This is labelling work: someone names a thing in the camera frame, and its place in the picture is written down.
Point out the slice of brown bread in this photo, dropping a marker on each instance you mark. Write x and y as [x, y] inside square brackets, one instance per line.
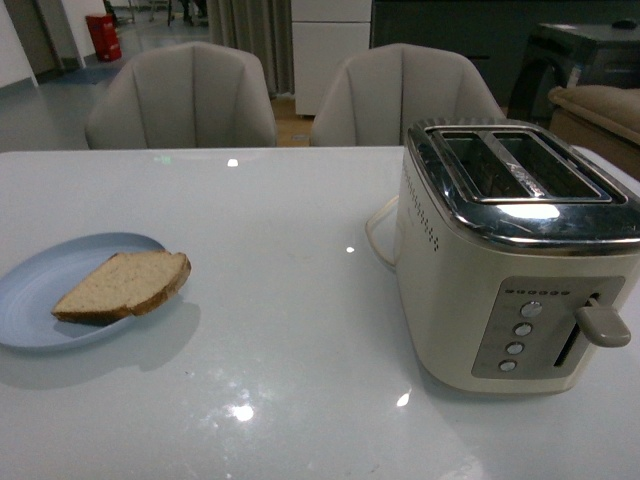
[126, 284]

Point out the light blue round plate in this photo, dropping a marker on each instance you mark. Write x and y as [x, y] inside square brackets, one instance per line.
[30, 291]

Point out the right grey upholstered chair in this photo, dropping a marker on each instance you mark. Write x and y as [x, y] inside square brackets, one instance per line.
[374, 96]

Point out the grey upholstered chair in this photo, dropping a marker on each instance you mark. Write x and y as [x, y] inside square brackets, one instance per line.
[374, 96]
[185, 96]

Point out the left grey upholstered chair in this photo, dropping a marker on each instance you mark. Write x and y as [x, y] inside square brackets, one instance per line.
[185, 96]

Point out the cream two-slot toaster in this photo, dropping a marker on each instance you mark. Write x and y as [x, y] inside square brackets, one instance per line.
[514, 253]

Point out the white drawer cabinet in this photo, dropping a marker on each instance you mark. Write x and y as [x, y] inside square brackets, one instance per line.
[324, 33]

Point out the grey curtain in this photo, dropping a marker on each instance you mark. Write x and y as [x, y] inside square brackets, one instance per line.
[262, 28]

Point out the dark grey counter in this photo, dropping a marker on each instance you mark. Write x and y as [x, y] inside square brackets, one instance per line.
[492, 34]

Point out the beige sofa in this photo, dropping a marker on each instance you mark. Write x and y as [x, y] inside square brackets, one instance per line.
[603, 119]

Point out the black computer mouse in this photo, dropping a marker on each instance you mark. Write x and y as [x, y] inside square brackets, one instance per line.
[625, 24]

